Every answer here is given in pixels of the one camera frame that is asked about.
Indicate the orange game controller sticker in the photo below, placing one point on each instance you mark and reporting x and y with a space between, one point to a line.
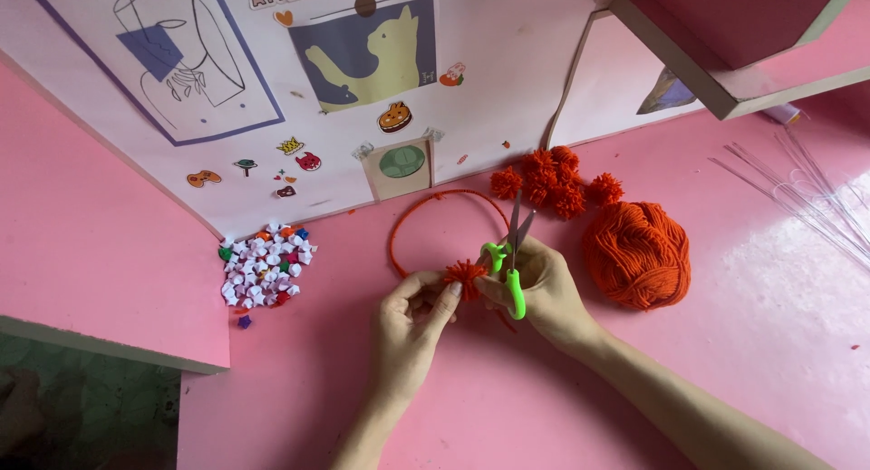
203 178

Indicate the orange yarn ball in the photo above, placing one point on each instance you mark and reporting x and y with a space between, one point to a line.
635 256

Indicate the orange yarn wrapped hoop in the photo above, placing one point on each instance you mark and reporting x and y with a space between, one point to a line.
408 218

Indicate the pale purple tube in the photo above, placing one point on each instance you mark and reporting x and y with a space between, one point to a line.
781 113

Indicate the pink box shelf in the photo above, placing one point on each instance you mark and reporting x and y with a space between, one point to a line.
734 48

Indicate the rabbit carrot sticker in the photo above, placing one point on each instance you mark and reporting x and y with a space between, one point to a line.
452 76

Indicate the red devil sticker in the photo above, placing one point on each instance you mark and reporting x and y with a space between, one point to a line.
308 162

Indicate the person's right hand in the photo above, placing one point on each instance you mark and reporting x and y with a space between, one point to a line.
550 300

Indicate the brown round sticker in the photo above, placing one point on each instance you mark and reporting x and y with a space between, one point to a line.
365 5

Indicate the cluster of orange pompoms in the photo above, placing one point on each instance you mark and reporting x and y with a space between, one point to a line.
554 181

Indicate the pile of folded paper stars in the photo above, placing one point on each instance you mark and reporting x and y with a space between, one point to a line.
265 266

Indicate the yellow crown sticker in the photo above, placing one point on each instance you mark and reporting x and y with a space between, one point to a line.
290 146

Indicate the purple picture sheet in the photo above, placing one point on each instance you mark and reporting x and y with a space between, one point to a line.
669 93

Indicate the green mushroom card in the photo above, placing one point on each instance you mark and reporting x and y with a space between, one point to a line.
399 167

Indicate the person's left hand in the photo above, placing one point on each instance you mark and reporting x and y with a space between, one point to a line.
404 341

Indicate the purple paper star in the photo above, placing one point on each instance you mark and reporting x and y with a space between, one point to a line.
244 322

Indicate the yellow cat poster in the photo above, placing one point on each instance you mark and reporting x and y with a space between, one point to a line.
367 55

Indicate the bunny cookie sticker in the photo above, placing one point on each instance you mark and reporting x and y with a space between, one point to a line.
395 118

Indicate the orange heart sticker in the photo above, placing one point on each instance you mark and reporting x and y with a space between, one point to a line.
284 18

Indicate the orange yarn pompom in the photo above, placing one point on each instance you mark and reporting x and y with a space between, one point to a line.
465 277

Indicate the line drawing face poster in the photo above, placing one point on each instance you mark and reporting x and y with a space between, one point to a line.
163 55

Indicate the bundle of clear plastic sticks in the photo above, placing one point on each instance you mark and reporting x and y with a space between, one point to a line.
802 191

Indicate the loose orange yarn strand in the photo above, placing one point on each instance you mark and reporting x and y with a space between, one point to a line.
507 320

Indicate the small dark red sticker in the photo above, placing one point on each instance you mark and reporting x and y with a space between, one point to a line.
286 192

